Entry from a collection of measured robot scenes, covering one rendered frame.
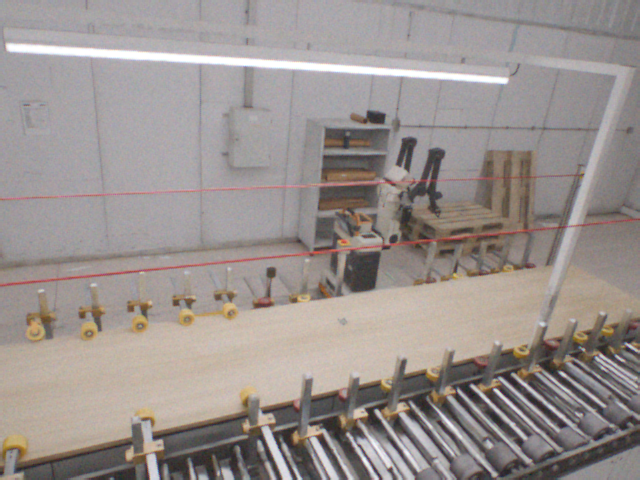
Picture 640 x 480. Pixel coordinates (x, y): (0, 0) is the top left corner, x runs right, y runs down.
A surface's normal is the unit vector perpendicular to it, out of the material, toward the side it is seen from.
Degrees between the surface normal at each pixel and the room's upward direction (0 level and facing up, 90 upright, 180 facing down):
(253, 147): 90
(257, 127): 90
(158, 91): 90
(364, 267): 90
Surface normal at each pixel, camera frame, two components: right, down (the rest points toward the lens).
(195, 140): 0.41, 0.41
